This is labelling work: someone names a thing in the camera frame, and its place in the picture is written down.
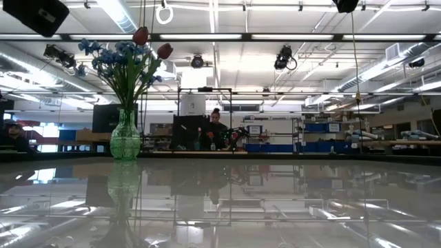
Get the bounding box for blue flower bunch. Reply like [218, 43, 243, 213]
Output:
[76, 37, 163, 114]

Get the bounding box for green glass vase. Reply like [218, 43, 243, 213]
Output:
[109, 108, 142, 161]

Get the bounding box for person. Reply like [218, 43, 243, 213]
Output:
[200, 107, 230, 151]
[3, 122, 35, 154]

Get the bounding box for small black robot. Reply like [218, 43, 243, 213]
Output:
[223, 126, 251, 149]

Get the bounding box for black panel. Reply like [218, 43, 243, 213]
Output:
[173, 114, 209, 149]

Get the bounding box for white cylinder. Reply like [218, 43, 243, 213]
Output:
[180, 94, 207, 116]

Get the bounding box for blue crates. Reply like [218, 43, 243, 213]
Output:
[245, 141, 352, 154]

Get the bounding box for black overhead beam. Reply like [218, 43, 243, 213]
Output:
[0, 32, 441, 43]

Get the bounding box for blue storage bins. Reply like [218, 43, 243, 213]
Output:
[305, 123, 342, 134]

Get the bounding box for black monitor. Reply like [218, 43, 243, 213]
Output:
[92, 103, 139, 134]

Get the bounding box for cardboard box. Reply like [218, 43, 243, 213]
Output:
[75, 129, 111, 142]

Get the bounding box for wooden workbench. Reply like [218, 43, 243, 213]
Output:
[375, 139, 441, 146]

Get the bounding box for black frame stand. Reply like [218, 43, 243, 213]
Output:
[177, 87, 234, 152]

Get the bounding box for black ceiling camera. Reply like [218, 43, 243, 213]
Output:
[274, 44, 298, 72]
[190, 54, 205, 69]
[43, 43, 79, 70]

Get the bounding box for white cable ring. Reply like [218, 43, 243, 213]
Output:
[155, 3, 174, 25]

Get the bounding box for yellow hanging cable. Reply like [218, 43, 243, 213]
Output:
[349, 12, 362, 104]

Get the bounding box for silver ventilation duct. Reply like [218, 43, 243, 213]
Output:
[0, 41, 114, 104]

